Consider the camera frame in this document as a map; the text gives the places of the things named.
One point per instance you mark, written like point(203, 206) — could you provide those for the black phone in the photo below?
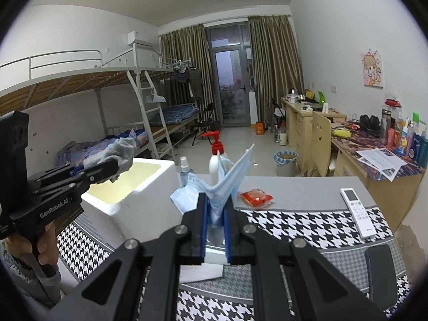
point(384, 277)

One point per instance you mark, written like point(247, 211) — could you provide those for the green bottle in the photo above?
point(321, 97)

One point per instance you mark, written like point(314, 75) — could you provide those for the person's left hand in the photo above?
point(48, 244)

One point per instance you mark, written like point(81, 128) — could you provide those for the brown curtain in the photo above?
point(276, 70)
point(184, 73)

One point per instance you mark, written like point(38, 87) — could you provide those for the white flask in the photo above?
point(283, 137)

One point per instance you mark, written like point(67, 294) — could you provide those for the black headphones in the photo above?
point(369, 123)

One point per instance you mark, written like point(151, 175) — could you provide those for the red toy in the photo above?
point(392, 102)

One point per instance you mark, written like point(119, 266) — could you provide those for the black folding chair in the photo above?
point(205, 123)

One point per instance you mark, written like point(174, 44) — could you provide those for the plain wooden desk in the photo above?
point(296, 130)

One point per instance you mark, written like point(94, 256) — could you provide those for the yellow pouch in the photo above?
point(342, 133)

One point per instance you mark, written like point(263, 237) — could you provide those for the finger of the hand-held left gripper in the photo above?
point(97, 178)
point(77, 167)

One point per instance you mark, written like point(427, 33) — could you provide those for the steel kettle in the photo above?
point(293, 96)

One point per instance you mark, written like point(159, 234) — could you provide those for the pink cartoon wall poster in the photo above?
point(373, 68)

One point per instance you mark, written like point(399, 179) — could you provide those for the white pump bottle red top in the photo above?
point(215, 164)

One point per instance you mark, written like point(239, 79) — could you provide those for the red snack packet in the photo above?
point(256, 199)

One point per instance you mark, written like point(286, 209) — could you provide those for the houndstooth table mat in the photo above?
point(301, 224)

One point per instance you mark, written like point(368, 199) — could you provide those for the dark hanging clothes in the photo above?
point(184, 73)

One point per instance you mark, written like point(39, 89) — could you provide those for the row of toiletry bottles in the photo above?
point(413, 140)

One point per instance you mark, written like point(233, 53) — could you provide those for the white foam box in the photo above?
point(150, 207)

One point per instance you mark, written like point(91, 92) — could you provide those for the wooden desk with patterned cover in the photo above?
point(378, 190)

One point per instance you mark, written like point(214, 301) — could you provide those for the grey sock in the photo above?
point(117, 153)

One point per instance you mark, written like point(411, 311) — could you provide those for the blue waste basket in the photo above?
point(286, 164)

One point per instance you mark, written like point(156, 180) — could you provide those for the printed paper sheets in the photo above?
point(381, 162)

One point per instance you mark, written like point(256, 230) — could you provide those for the white tissue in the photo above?
point(200, 267)

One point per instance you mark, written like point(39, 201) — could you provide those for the blue checked quilt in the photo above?
point(87, 148)

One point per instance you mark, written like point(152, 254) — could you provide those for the orange jug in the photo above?
point(260, 128)

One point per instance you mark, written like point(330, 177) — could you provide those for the small clear spray bottle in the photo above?
point(185, 174)

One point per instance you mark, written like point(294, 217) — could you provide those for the wooden chair with smiley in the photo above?
point(321, 143)

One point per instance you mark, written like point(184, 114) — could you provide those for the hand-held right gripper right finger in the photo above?
point(227, 237)

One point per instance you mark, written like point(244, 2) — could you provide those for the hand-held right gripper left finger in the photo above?
point(201, 230)

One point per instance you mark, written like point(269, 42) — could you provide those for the white metal bunk bed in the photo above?
point(67, 80)
point(177, 113)

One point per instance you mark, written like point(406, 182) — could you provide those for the white air conditioner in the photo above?
point(142, 38)

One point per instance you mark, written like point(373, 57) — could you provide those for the glass balcony door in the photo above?
point(230, 83)

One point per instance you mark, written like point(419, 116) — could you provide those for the blue face mask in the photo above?
point(234, 174)
point(185, 195)

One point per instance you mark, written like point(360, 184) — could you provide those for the grey thermos flask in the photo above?
point(386, 123)

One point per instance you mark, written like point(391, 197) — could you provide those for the white remote control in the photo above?
point(357, 212)

